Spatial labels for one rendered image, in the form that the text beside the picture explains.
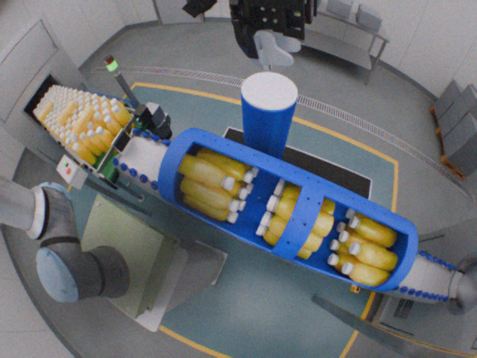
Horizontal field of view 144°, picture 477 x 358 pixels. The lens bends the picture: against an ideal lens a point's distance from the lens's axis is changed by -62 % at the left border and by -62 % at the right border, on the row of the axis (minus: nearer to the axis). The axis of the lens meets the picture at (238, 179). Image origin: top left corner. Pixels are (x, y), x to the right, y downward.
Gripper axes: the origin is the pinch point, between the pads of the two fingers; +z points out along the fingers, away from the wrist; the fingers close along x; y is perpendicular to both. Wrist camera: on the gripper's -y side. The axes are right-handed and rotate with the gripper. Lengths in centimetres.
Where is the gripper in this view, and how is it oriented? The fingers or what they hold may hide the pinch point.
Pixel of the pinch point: (263, 63)
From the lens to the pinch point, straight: 32.3
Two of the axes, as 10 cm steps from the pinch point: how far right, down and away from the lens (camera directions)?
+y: 8.7, 3.8, -3.0
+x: 4.4, -8.8, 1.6
